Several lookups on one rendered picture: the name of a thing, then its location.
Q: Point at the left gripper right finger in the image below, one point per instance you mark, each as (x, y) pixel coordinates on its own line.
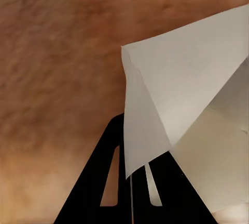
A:
(181, 204)

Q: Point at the countertop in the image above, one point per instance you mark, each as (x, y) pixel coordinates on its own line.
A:
(61, 82)

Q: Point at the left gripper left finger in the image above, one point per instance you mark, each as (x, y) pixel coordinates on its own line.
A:
(83, 204)

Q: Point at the paper coffee filter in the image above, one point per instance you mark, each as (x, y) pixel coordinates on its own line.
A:
(187, 93)

